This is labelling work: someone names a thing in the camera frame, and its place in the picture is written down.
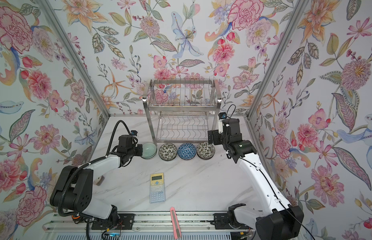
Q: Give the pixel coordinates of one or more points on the pale green ceramic bowl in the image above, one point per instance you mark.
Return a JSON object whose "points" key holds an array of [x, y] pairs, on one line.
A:
{"points": [[149, 150]]}

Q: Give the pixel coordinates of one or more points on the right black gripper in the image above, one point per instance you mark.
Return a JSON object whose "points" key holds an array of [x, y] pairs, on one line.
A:
{"points": [[216, 135]]}

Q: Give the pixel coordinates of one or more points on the yellow blue calculator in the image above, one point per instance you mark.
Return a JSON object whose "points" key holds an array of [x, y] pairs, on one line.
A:
{"points": [[157, 188]]}

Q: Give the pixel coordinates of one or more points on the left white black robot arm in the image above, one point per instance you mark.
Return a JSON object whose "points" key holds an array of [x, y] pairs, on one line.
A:
{"points": [[73, 193]]}

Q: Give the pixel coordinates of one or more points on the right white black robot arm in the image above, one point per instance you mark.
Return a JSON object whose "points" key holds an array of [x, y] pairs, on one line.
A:
{"points": [[276, 219]]}

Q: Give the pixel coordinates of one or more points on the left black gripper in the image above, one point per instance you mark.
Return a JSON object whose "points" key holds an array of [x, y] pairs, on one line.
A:
{"points": [[139, 147]]}

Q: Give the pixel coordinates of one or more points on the pink utility knife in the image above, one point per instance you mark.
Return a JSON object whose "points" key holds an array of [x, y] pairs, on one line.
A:
{"points": [[175, 223]]}

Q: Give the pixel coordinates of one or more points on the black white floral bowl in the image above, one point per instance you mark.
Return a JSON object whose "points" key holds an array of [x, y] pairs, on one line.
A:
{"points": [[205, 151], [168, 152]]}

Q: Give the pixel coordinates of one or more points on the blue patterned ceramic bowl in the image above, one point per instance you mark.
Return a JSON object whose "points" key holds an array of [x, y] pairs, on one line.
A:
{"points": [[187, 151]]}

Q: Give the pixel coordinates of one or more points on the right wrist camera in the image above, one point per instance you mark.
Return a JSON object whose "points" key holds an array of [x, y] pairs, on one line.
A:
{"points": [[222, 117]]}

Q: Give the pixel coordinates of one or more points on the steel two-tier dish rack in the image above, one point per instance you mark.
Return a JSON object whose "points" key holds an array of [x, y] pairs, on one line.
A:
{"points": [[182, 111]]}

